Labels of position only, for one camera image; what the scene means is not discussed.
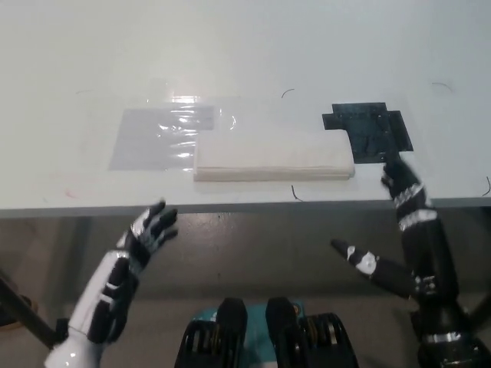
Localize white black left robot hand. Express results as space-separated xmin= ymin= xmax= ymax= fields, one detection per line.
xmin=44 ymin=201 xmax=180 ymax=368

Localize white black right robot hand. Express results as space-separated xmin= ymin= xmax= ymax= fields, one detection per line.
xmin=331 ymin=153 xmax=475 ymax=339

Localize cream folded napkin stack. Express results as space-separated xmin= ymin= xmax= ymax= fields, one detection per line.
xmin=193 ymin=130 xmax=356 ymax=183

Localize dark metal table leg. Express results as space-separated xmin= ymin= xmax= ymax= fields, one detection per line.
xmin=464 ymin=285 xmax=491 ymax=333
xmin=0 ymin=268 xmax=71 ymax=350

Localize round orange floor object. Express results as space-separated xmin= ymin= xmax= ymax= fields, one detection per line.
xmin=0 ymin=294 xmax=36 ymax=327

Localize black tape patch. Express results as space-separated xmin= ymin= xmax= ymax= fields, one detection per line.
xmin=321 ymin=101 xmax=414 ymax=165

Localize clear plastic bag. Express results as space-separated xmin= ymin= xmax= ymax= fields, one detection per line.
xmin=108 ymin=105 xmax=216 ymax=172

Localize clear plastic film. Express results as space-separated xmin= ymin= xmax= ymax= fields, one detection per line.
xmin=147 ymin=77 xmax=239 ymax=134

